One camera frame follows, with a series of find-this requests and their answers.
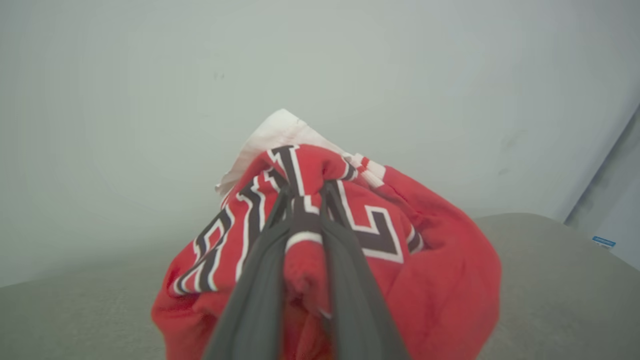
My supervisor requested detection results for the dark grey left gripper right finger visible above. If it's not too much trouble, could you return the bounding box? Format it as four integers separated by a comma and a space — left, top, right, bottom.
319, 181, 412, 360

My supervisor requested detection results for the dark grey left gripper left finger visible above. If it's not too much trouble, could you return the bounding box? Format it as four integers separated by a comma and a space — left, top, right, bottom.
202, 186, 296, 360

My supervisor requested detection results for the red and white basketball jersey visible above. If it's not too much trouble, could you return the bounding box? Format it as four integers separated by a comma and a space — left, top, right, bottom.
151, 108, 502, 360

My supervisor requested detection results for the grey fabric sofa seat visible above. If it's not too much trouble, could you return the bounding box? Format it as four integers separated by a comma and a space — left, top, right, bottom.
0, 212, 640, 360

